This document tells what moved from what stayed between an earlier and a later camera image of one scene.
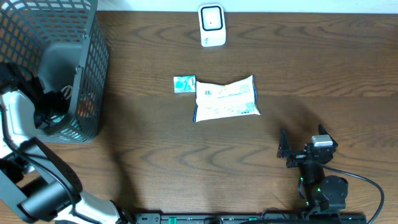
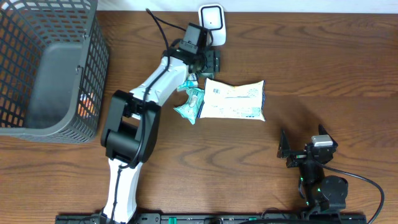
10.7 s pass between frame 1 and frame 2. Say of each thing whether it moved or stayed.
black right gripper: stayed
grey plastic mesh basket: stayed
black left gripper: moved
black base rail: stayed
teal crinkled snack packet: moved
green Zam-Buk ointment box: moved
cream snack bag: moved
